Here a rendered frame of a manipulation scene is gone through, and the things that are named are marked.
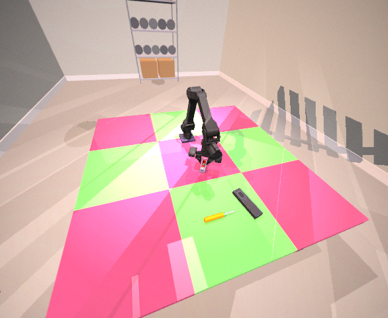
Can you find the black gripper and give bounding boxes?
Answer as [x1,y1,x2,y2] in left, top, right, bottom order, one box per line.
[188,146,222,165]

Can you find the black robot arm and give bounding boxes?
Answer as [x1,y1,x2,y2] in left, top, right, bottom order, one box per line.
[181,86,222,160]

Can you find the orange-handled screwdriver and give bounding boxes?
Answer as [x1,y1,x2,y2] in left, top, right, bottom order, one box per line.
[204,211,235,223]

